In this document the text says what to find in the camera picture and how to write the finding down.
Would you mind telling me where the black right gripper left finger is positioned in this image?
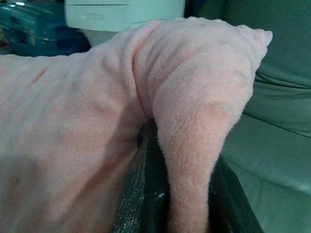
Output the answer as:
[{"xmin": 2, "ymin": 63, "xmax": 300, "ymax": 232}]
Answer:
[{"xmin": 111, "ymin": 131, "xmax": 171, "ymax": 233}]

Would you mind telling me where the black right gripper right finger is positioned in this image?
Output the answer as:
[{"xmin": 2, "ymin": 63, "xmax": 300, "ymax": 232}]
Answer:
[{"xmin": 208, "ymin": 157, "xmax": 264, "ymax": 233}]

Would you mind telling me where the pink dotted pillow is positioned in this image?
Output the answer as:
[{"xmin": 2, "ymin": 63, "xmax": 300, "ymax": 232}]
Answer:
[{"xmin": 0, "ymin": 17, "xmax": 274, "ymax": 233}]

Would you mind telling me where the green leather sofa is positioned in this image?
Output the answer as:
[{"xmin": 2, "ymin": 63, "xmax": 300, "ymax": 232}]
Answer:
[{"xmin": 184, "ymin": 0, "xmax": 311, "ymax": 233}]

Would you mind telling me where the white storage box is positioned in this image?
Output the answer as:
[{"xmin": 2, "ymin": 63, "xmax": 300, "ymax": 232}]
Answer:
[{"xmin": 64, "ymin": 0, "xmax": 186, "ymax": 47}]

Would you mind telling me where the teal plastic bag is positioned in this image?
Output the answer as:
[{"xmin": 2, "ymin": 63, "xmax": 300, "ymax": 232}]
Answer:
[{"xmin": 0, "ymin": 1, "xmax": 91, "ymax": 58}]

